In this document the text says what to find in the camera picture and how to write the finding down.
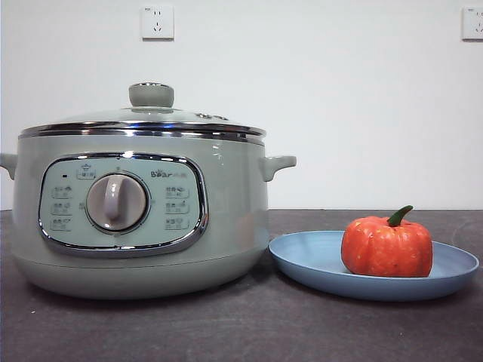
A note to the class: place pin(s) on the glass lid with green knob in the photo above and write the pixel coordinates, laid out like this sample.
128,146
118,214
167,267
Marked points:
151,94

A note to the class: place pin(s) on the orange pumpkin with green stem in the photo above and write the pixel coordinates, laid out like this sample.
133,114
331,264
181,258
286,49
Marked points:
381,249

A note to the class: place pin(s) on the pale green electric steamer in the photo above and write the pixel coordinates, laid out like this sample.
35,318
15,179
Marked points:
234,226

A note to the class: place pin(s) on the blue round plate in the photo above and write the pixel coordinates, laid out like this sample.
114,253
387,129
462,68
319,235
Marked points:
309,256

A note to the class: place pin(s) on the white wall socket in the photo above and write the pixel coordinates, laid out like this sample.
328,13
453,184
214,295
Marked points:
473,22
157,22

